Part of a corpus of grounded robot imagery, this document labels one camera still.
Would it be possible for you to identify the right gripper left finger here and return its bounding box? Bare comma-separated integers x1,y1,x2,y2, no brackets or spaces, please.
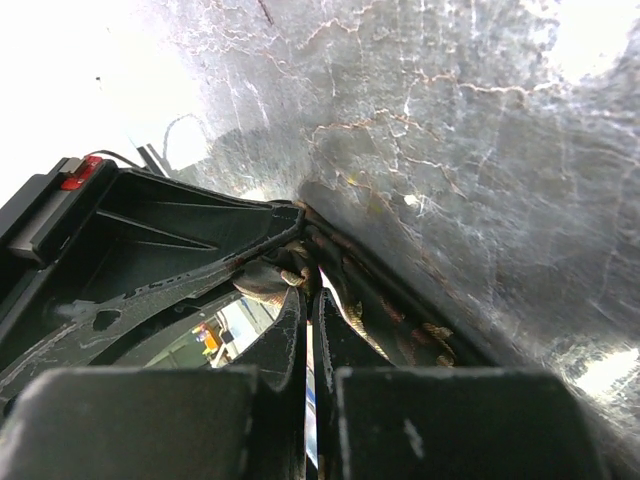
1,289,307,479

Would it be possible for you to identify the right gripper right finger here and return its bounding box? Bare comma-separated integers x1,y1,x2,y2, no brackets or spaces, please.
313,290,609,479

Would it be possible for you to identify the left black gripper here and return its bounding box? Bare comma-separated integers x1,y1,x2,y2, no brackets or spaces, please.
1,155,303,390

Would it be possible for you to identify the dark floral necktie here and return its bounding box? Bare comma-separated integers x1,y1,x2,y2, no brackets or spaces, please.
233,202,494,367

